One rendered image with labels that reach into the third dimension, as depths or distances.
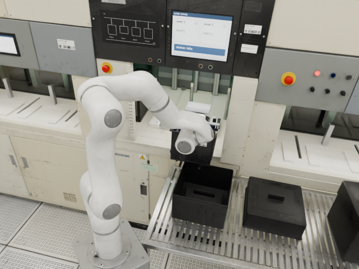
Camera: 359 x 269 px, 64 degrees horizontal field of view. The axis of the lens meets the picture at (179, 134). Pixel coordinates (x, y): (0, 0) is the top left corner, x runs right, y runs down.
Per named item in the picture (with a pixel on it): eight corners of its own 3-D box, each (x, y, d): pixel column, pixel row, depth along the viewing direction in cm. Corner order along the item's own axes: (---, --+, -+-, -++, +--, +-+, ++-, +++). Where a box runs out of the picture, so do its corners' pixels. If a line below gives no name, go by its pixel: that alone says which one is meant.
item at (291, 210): (242, 227, 147) (246, 210, 140) (245, 187, 171) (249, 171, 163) (302, 240, 142) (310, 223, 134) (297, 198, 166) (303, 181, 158)
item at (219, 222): (183, 182, 172) (185, 159, 162) (229, 191, 167) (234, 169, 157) (170, 217, 150) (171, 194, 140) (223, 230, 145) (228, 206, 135)
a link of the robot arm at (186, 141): (197, 120, 126) (178, 125, 130) (192, 136, 115) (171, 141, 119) (204, 135, 130) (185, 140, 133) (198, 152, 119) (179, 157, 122)
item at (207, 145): (166, 164, 154) (169, 112, 137) (176, 143, 171) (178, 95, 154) (211, 173, 150) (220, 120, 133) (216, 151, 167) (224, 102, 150)
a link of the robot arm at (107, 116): (110, 192, 122) (127, 219, 111) (82, 202, 116) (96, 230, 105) (111, 81, 96) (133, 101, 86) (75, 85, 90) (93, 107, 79)
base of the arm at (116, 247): (96, 277, 122) (91, 251, 112) (83, 243, 135) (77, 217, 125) (137, 256, 131) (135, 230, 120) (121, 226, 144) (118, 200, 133)
